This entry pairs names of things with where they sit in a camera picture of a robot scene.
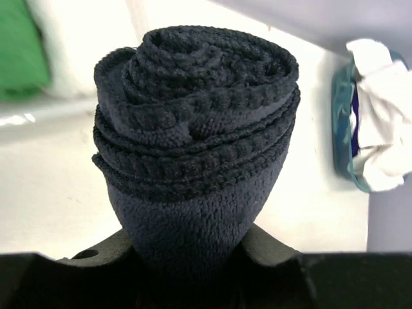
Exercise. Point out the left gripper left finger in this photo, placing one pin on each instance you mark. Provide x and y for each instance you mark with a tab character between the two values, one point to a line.
102	276

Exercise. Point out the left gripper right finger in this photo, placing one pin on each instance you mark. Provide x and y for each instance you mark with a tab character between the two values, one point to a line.
274	275

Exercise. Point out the dark blue towel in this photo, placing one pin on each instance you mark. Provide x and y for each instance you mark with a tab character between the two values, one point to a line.
192	129

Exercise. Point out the white towel pile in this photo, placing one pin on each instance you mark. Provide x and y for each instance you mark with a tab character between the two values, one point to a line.
384	116

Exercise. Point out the purple towel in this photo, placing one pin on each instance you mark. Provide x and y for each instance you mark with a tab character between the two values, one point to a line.
354	118

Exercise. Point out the teal plastic basin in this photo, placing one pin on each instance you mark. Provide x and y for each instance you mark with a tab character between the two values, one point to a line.
344	83

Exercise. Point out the green rolled towel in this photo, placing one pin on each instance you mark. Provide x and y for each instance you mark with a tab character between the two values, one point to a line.
24	66

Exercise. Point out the white plastic basket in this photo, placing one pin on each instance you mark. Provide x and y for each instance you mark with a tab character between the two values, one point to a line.
75	36

